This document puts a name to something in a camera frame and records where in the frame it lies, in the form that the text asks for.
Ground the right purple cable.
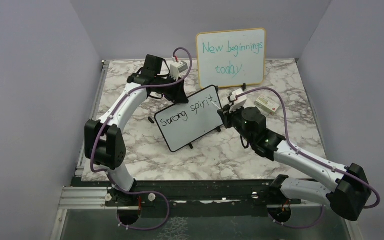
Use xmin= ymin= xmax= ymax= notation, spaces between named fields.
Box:
xmin=230 ymin=86 xmax=382 ymax=229

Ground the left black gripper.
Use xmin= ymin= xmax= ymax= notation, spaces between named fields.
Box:
xmin=154 ymin=72 xmax=189 ymax=103

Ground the silver black whiteboard stand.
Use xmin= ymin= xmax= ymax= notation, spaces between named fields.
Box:
xmin=186 ymin=126 xmax=222 ymax=150

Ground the yellow framed whiteboard with writing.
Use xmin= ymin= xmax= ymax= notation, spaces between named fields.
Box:
xmin=195 ymin=27 xmax=267 ymax=89

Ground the white green eraser box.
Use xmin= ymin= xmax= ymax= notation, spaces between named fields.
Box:
xmin=254 ymin=94 xmax=280 ymax=115

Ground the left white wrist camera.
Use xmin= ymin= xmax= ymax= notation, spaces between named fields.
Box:
xmin=169 ymin=61 xmax=189 ymax=81

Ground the purple cable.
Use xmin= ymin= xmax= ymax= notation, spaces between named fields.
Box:
xmin=230 ymin=86 xmax=382 ymax=229
xmin=89 ymin=47 xmax=194 ymax=232

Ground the black aluminium base frame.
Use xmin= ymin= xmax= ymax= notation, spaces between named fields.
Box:
xmin=51 ymin=178 xmax=363 ymax=240

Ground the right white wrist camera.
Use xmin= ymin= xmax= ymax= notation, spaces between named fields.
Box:
xmin=228 ymin=89 xmax=247 ymax=113

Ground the black white marker pen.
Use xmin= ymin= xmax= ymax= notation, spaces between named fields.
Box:
xmin=211 ymin=101 xmax=221 ymax=110

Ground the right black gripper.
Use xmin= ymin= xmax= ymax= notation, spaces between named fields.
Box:
xmin=218 ymin=102 xmax=254 ymax=144

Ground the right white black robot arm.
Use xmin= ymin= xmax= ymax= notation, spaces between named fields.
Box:
xmin=217 ymin=105 xmax=373 ymax=221

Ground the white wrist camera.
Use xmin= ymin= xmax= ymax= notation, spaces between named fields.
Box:
xmin=228 ymin=89 xmax=247 ymax=113
xmin=169 ymin=61 xmax=189 ymax=81

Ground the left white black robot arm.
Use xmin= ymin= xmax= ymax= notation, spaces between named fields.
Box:
xmin=84 ymin=54 xmax=191 ymax=206

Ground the black framed whiteboard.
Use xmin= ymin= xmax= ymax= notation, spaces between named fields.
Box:
xmin=154 ymin=85 xmax=223 ymax=153

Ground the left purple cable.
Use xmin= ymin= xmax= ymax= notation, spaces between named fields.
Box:
xmin=89 ymin=47 xmax=194 ymax=232

